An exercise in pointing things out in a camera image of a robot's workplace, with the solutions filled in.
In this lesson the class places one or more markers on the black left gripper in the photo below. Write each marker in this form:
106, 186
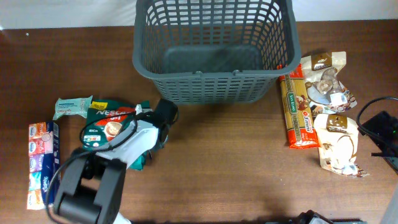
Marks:
147, 156

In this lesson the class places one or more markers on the green Nescafe coffee bag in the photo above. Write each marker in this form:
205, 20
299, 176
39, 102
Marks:
105, 119

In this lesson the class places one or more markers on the teal wet wipes pack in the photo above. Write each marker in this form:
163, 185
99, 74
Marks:
75, 106

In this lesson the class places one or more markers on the Kleenex tissue multipack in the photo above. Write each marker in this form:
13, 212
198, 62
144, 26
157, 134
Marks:
44, 161

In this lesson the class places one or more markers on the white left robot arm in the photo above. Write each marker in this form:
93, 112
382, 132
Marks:
92, 186

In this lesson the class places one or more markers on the San Remo spaghetti pack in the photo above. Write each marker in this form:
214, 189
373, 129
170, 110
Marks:
297, 113

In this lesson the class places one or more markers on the coconut pouch beige brown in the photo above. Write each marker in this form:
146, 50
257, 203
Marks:
338, 139

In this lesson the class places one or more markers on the grey plastic basket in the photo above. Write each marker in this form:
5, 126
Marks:
215, 51

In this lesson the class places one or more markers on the mushroom pouch beige brown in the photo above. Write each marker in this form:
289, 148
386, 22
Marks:
326, 94

